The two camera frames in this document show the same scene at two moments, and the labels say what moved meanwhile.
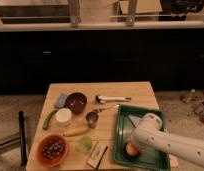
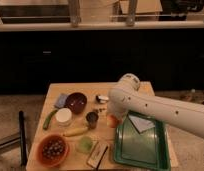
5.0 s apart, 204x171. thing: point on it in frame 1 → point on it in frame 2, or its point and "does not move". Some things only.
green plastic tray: [128, 117] does not move
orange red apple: [131, 149] → [112, 121]
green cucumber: [47, 119] does not move
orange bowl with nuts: [52, 150] does not move
